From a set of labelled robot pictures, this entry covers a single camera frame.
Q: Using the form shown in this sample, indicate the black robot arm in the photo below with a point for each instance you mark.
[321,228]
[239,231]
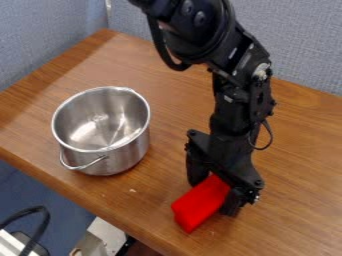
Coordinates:
[198,32]

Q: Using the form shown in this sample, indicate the red block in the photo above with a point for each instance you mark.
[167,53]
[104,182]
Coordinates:
[199,203]

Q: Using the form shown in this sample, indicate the metal pot with handle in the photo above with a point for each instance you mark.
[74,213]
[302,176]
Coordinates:
[100,126]

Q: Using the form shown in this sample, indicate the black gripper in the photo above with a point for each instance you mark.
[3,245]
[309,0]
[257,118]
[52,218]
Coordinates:
[223,152]

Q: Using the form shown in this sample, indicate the white grey box under table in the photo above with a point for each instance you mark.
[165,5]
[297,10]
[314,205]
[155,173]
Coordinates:
[102,240]

